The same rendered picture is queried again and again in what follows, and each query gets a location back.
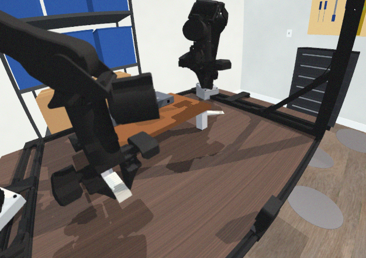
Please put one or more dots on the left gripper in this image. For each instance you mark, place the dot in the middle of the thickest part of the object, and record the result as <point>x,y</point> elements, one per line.
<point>103,152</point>

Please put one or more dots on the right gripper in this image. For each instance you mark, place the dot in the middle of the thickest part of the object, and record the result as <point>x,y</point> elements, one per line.
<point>203,70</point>

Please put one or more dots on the brown wooden stand with white legs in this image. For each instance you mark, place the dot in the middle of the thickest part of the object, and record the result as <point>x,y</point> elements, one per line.
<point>171,115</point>

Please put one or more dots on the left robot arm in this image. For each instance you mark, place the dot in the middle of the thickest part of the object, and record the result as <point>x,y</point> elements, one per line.
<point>67,65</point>

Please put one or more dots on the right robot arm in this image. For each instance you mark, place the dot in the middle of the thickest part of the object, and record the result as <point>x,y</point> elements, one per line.
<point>196,29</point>

